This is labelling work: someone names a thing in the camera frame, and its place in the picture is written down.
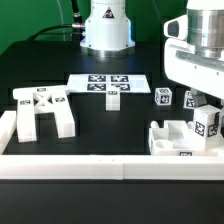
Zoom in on white chair seat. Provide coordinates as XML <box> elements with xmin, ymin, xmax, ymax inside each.
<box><xmin>148</xmin><ymin>120</ymin><xmax>224</xmax><ymax>157</ymax></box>

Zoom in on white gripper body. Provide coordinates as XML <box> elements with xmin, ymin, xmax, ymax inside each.
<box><xmin>163</xmin><ymin>0</ymin><xmax>224</xmax><ymax>99</ymax></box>

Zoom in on black cable with connector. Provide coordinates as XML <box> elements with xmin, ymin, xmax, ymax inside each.
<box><xmin>27</xmin><ymin>22</ymin><xmax>87</xmax><ymax>42</ymax></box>

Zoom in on white nut cube left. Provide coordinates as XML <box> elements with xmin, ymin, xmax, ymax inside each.
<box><xmin>155</xmin><ymin>87</ymin><xmax>172</xmax><ymax>106</ymax></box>

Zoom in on black upright cable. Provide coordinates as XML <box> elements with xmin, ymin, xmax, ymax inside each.
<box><xmin>70</xmin><ymin>0</ymin><xmax>83</xmax><ymax>24</ymax></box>

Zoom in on white nut cube right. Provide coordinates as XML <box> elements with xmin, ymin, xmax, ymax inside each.
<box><xmin>183</xmin><ymin>90</ymin><xmax>195</xmax><ymax>109</ymax></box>

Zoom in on white U-shaped fence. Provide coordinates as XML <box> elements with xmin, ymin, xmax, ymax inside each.
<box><xmin>0</xmin><ymin>111</ymin><xmax>224</xmax><ymax>180</ymax></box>

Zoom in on white marker base plate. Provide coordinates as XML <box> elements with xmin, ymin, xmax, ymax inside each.
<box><xmin>67</xmin><ymin>74</ymin><xmax>151</xmax><ymax>93</ymax></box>

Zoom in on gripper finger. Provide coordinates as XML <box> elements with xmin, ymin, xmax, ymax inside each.
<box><xmin>191</xmin><ymin>89</ymin><xmax>207</xmax><ymax>107</ymax></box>
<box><xmin>215</xmin><ymin>99</ymin><xmax>224</xmax><ymax>127</ymax></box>

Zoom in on white chair back frame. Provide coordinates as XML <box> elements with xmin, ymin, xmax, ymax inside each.
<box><xmin>13</xmin><ymin>85</ymin><xmax>76</xmax><ymax>142</ymax></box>

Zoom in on white nut cube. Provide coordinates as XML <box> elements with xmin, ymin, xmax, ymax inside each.
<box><xmin>155</xmin><ymin>87</ymin><xmax>172</xmax><ymax>106</ymax></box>
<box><xmin>183</xmin><ymin>90</ymin><xmax>195</xmax><ymax>109</ymax></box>

